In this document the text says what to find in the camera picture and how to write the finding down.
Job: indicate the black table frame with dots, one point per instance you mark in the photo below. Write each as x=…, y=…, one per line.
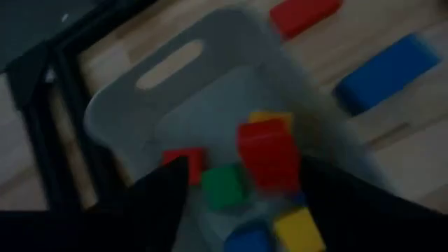
x=36, y=122

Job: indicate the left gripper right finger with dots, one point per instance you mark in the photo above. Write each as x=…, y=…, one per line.
x=360, y=217

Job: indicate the small blue block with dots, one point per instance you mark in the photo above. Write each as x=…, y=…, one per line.
x=250, y=241

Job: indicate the red wooden cube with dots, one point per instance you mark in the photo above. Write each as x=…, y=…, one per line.
x=269, y=157

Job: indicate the yellow wooden block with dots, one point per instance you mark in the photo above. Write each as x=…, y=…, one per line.
x=299, y=231
x=271, y=117

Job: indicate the white plastic bin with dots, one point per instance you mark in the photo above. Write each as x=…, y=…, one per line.
x=210, y=101

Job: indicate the small green block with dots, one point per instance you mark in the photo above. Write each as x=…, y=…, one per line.
x=222, y=187

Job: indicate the long red block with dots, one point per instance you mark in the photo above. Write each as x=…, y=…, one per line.
x=302, y=15

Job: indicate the small red block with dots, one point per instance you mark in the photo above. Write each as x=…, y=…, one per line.
x=194, y=161

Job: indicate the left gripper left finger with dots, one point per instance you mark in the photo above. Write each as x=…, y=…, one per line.
x=150, y=210

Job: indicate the blue rectangular block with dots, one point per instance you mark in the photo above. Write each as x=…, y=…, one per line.
x=385, y=73

